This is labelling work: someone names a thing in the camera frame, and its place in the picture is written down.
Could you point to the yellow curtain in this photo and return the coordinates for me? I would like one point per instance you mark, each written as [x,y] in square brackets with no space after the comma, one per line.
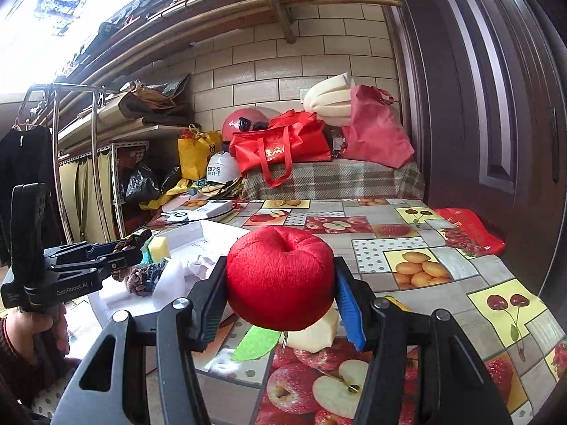
[82,199]

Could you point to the black hanging garment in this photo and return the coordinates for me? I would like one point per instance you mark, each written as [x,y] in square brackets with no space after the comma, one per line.
[22,164]

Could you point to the white helmet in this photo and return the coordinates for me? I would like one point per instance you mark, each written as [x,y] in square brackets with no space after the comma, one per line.
[221,168]

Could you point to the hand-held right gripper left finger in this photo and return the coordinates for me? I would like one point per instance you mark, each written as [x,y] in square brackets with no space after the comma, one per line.
[208,301]

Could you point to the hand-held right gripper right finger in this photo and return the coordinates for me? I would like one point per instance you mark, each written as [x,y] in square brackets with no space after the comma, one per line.
[350,314]

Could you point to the cream foam pillow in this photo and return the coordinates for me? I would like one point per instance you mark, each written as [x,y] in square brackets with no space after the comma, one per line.
[328,97]

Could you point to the chrome metal rack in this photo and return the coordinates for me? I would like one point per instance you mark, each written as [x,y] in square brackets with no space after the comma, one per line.
[93,141]

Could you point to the white flat device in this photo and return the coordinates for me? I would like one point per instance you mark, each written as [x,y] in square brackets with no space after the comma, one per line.
[199,210]

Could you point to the teal scrunchie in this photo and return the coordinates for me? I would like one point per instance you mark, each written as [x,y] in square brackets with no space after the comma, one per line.
[156,270]

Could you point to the dark red fabric bag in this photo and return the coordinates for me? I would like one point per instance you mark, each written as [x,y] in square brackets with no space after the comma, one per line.
[376,133]

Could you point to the white cardboard box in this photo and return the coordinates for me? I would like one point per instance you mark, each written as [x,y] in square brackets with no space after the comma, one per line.
[190,234]

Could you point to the white fibre pad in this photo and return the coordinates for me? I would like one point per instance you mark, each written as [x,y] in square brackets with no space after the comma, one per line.
[172,276]

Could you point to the plaid blanket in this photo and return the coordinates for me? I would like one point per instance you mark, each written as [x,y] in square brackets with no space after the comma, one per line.
[336,177]

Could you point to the yellow shopping bag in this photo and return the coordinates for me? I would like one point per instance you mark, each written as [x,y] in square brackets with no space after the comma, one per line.
[192,155]

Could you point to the red helmet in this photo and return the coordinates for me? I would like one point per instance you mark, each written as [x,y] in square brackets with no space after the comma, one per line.
[239,124]

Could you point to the green felt leaf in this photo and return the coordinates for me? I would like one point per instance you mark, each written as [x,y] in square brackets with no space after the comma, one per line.
[254,345]

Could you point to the yellow sponge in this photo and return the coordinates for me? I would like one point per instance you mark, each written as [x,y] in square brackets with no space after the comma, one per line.
[158,248]

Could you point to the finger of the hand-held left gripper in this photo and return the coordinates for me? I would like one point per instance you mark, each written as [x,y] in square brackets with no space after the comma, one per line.
[119,260]
[79,251]

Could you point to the brown bag on shelf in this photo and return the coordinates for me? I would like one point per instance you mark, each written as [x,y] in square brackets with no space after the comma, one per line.
[146,104]

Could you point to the dark brown door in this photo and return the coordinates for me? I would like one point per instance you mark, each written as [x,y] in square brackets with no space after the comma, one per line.
[487,97]

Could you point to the red tote bag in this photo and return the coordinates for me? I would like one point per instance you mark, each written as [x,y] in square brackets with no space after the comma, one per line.
[283,141]

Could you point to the pale plush apple slice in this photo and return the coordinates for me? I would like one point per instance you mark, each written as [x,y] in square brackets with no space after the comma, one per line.
[314,334]

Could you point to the black plastic bag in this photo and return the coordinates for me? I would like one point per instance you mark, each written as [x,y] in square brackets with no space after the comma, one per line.
[139,183]

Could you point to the fruit print tablecloth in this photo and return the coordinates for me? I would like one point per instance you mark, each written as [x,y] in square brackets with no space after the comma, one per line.
[443,301]

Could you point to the red plush apple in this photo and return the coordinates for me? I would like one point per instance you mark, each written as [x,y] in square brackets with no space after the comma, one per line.
[279,279]

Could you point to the yellow plastic cloth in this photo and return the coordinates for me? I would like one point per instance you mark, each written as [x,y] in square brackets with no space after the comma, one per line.
[166,195]

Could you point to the metal pole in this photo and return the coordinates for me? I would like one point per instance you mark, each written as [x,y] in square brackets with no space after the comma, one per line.
[279,4]

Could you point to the person's left hand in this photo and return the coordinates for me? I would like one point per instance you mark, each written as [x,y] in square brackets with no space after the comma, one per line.
[40,332]

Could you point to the red plastic bag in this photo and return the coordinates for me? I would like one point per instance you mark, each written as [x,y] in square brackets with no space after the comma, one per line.
[469,230]

